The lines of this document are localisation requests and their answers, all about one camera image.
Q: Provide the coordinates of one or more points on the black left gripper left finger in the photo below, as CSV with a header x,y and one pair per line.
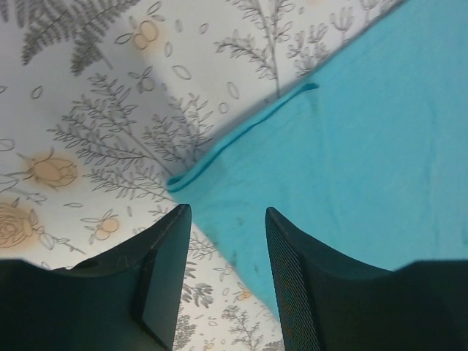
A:
x,y
126,298

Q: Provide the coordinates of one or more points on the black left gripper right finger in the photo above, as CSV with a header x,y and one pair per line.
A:
x,y
329,301

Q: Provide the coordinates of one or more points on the teal t shirt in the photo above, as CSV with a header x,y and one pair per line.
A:
x,y
368,154

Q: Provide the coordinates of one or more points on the floral table cloth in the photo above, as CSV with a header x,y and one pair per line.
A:
x,y
103,101

